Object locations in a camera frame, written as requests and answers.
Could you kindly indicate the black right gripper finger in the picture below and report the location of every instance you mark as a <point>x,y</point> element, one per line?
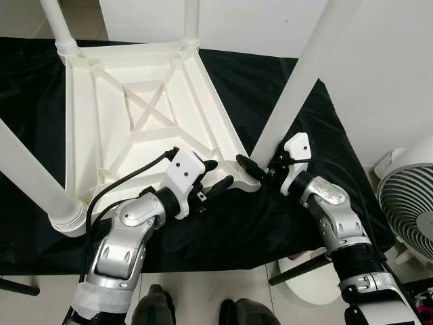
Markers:
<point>250,166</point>

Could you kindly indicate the white plastic table top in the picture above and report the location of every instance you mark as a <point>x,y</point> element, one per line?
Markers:
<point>108,135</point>

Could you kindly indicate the black tablecloth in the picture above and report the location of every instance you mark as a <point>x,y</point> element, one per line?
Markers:
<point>257,230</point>

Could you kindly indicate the small pink object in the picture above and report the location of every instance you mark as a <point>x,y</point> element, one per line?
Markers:
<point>298,256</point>

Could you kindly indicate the black metal table leg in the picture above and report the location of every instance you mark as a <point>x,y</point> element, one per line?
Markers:
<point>298,269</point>
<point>19,286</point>

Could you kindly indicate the dark grey robot left foot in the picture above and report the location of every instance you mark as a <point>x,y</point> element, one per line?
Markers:
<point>153,308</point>

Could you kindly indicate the dark grey robot foot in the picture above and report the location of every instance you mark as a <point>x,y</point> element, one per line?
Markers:
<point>153,308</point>
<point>247,315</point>

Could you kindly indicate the white round floor base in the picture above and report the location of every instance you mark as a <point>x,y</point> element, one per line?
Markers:
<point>304,291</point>

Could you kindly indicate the dark grey robot right foot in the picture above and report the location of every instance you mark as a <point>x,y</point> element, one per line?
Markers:
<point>247,315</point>

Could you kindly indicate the white floor fan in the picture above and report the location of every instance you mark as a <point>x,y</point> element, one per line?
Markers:
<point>406,203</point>

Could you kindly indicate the magenta round object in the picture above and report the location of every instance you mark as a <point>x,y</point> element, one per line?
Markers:
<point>426,313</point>

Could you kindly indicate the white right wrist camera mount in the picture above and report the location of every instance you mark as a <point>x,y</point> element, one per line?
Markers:
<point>298,145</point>

